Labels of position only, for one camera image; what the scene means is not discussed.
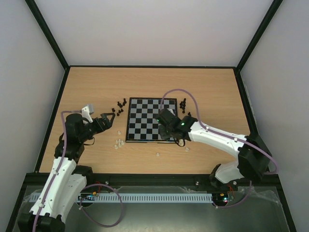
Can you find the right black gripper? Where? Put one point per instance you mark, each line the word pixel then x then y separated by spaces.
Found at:
pixel 164 126

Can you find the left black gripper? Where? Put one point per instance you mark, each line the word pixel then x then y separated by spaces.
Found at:
pixel 108 124

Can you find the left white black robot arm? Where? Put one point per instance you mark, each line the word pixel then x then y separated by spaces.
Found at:
pixel 66 179

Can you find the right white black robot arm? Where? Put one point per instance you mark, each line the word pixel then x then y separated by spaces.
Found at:
pixel 251 155

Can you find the black white chess board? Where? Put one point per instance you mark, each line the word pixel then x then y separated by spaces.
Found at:
pixel 142 126

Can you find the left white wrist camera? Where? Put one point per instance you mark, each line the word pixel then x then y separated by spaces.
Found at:
pixel 88 112

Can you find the grey slotted cable duct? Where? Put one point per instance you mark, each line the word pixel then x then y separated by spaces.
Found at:
pixel 148 198

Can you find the black aluminium frame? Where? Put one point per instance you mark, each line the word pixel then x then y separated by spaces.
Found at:
pixel 151 180

